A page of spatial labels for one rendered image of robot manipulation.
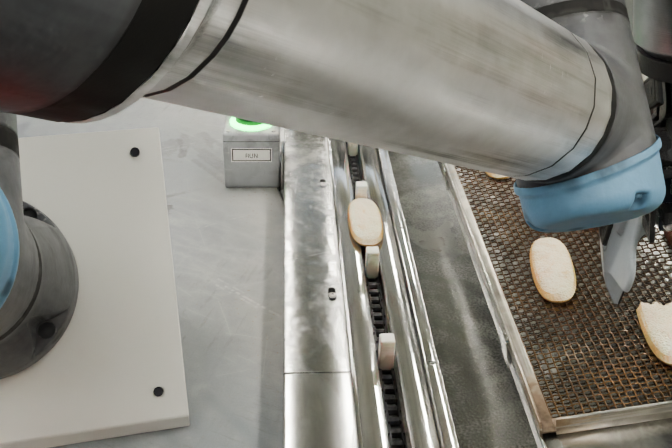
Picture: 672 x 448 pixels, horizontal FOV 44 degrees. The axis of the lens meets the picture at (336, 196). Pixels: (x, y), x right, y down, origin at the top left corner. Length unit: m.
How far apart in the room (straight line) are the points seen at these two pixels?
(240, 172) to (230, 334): 0.29
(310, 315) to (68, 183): 0.24
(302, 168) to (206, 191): 0.13
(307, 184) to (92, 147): 0.31
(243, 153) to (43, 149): 0.34
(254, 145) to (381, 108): 0.77
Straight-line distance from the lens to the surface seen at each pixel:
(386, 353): 0.74
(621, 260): 0.63
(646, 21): 0.54
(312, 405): 0.68
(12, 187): 0.56
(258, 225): 0.98
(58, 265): 0.68
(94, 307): 0.73
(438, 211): 1.02
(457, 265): 0.92
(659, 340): 0.71
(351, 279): 0.83
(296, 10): 0.22
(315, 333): 0.75
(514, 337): 0.72
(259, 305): 0.85
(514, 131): 0.34
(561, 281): 0.77
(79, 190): 0.74
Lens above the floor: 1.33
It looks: 29 degrees down
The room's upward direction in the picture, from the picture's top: 2 degrees clockwise
